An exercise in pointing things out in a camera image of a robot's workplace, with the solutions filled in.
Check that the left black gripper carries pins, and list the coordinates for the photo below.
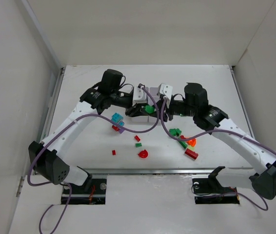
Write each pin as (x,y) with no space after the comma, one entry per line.
(133,108)

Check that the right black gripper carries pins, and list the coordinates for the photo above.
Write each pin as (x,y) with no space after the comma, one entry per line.
(165,111)

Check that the green lego brick stack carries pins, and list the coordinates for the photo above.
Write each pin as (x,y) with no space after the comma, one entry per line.
(149,109)

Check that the green lego cluster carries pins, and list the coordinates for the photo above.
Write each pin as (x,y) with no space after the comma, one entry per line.
(176,132)

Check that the long green lego brick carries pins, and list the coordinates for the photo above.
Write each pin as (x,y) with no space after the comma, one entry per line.
(183,144)

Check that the red round lego piece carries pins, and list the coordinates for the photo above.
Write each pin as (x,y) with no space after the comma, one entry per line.
(143,154)

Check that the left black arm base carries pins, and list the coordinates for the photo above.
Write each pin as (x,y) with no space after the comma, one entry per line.
(81,188)

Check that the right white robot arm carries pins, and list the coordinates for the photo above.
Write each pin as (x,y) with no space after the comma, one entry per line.
(215,122)

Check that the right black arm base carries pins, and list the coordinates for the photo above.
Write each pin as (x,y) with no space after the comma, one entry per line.
(208,190)

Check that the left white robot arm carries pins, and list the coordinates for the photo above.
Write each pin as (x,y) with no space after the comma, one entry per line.
(47,156)

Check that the white divided sorting container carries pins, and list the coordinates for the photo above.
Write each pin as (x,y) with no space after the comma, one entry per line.
(147,119)

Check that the cyan lego block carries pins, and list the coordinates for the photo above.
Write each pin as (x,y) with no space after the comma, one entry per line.
(117,119)

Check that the red brick under cyan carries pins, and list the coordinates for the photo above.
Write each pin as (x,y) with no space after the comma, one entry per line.
(115,128)

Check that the small green lego piece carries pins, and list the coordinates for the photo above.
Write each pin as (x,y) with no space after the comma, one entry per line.
(138,145)

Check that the orange lego piece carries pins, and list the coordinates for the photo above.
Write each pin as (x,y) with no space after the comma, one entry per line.
(192,142)

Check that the pale lime lego brick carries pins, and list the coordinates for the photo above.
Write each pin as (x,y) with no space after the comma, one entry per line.
(191,148)

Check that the large red lego brick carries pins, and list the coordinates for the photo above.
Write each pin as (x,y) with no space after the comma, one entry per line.
(191,154)

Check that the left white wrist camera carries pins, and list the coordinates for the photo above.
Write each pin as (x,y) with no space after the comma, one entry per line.
(139,95)

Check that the metal rail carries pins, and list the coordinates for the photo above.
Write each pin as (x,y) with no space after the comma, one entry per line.
(92,149)

